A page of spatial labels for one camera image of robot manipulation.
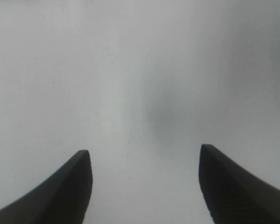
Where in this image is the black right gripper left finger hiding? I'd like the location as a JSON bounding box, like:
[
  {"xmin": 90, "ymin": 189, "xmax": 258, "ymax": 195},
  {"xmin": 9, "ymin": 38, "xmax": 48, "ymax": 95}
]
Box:
[{"xmin": 0, "ymin": 150, "xmax": 93, "ymax": 224}]

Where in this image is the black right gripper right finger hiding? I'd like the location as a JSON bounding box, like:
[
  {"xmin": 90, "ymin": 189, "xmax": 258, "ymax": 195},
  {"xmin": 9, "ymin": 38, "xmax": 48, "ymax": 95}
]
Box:
[{"xmin": 199, "ymin": 144, "xmax": 280, "ymax": 224}]

